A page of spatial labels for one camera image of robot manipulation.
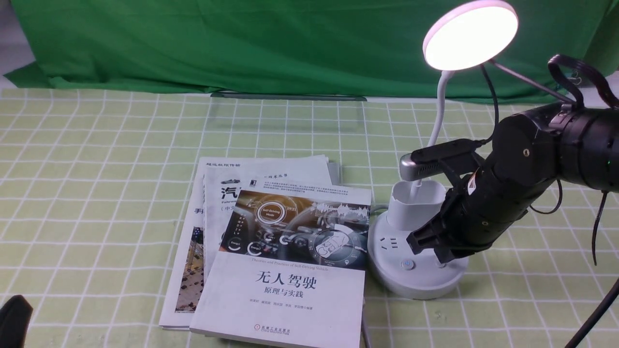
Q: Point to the clear acrylic sheet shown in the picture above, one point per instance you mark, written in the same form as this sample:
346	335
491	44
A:
281	113

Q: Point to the black object bottom left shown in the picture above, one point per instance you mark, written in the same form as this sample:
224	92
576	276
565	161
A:
15	316

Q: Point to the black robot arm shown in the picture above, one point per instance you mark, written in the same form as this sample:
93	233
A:
530	151

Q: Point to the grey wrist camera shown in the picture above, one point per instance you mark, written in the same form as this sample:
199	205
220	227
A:
453	159

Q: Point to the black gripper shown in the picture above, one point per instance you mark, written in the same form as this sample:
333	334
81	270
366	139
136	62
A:
475	214

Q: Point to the white desk lamp with sockets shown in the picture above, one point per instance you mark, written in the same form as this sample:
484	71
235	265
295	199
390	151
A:
466	36

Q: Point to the green checkered tablecloth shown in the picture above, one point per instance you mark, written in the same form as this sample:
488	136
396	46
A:
95	186

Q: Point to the white bottom book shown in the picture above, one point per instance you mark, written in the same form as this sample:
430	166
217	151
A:
187	278

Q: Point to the self-driving book top cover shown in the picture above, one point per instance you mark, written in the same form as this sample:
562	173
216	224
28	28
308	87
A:
291	267

